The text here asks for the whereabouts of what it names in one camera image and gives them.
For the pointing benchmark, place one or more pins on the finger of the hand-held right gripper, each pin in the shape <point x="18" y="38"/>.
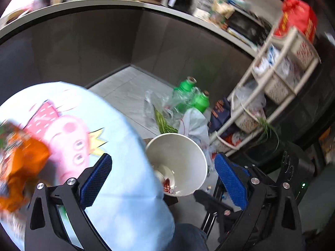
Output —
<point x="209" y="201"/>
<point x="170" y="200"/>

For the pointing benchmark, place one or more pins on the red gift bag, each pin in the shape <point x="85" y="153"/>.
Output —
<point x="294" y="15"/>

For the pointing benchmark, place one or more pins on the black microwave oven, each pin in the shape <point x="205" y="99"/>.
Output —
<point x="248" y="27"/>

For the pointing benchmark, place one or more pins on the grey kitchen counter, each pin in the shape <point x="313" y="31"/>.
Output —
<point x="110" y="7"/>

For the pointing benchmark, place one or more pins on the colourful food box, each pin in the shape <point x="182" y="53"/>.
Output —
<point x="222" y="10"/>

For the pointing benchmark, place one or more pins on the red and white packet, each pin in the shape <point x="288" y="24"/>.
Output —
<point x="234" y="139"/>

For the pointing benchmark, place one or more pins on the orange snack packet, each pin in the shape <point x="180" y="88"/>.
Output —
<point x="19" y="167"/>

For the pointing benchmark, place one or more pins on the green onion stalks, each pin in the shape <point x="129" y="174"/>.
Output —
<point x="269" y="129"/>

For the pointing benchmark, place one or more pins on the green film roll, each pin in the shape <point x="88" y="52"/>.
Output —
<point x="186" y="89"/>
<point x="201" y="102"/>

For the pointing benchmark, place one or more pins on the dark blue printed bag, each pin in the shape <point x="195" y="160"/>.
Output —
<point x="219" y="115"/>

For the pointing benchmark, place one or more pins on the white plastic bag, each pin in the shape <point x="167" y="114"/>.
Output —
<point x="195" y="125"/>

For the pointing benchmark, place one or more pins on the white paper cup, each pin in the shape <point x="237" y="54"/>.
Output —
<point x="180" y="157"/>

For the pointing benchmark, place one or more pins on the beige storage rack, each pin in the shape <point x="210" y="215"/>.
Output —
<point x="285" y="47"/>

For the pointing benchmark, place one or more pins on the crumpled clear bag in rack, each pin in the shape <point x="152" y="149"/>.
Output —
<point x="248" y="98"/>

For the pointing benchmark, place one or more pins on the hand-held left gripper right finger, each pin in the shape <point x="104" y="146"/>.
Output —
<point x="231" y="181"/>

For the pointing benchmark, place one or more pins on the person's jeans leg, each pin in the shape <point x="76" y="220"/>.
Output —
<point x="189" y="238"/>

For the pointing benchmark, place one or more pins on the clear plastic bag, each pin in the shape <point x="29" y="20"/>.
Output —
<point x="157" y="102"/>

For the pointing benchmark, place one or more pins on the white bags in rack basket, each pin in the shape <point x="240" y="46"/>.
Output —
<point x="277" y="65"/>

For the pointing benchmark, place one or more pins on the light blue printed tablecloth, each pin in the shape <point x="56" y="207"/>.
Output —
<point x="125" y="141"/>

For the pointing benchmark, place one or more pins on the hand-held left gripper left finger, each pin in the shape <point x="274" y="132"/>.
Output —
<point x="95" y="181"/>

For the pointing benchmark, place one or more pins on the green beans bunch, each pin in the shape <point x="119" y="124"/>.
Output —
<point x="164" y="124"/>

